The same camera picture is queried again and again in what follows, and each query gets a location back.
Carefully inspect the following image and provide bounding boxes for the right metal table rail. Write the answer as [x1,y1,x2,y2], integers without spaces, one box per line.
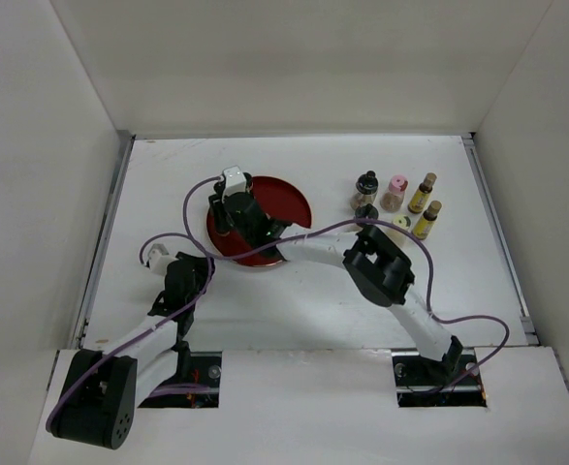
[461,133,540,346]

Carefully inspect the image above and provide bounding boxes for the front yellow sauce bottle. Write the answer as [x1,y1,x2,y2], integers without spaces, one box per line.
[411,201,442,240]

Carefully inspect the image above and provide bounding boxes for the red round tray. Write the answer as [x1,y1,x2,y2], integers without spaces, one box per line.
[206,174,312,267]

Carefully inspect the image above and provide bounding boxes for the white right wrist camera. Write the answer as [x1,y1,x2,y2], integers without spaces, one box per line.
[222,166,252,198]

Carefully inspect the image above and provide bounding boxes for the pink-cap spice jar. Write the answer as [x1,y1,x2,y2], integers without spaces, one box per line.
[380,174,408,213]

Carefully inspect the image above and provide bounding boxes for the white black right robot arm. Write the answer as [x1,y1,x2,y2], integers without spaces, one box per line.
[208,193,462,385]

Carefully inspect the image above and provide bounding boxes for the left metal table rail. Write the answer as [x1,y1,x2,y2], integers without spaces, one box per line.
[67,130,136,349]

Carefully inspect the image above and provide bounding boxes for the yellow-cap spice jar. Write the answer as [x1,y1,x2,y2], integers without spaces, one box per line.
[390,214,411,241]

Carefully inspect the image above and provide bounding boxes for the back yellow sauce bottle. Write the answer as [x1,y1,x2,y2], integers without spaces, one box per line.
[407,172,437,214]

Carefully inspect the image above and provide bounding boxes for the metal table rail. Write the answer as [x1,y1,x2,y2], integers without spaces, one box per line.
[67,130,136,349]
[461,133,540,346]

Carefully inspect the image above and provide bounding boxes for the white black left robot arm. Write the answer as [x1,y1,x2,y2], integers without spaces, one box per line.
[45,252,215,450]

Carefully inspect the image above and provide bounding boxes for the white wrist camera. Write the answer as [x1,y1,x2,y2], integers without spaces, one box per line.
[222,166,252,198]
[146,243,175,276]

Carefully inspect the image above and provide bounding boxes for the yellow sauce bottle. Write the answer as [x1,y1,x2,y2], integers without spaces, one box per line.
[411,201,442,240]
[407,172,437,214]

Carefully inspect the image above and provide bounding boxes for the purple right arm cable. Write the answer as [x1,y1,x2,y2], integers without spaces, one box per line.
[181,174,511,388]

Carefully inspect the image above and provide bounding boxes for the black-knob spice jar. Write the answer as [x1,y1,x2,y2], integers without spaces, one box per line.
[354,203,379,227]
[351,170,379,210]

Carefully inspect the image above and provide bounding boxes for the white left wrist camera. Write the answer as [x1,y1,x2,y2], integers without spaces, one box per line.
[146,243,175,276]

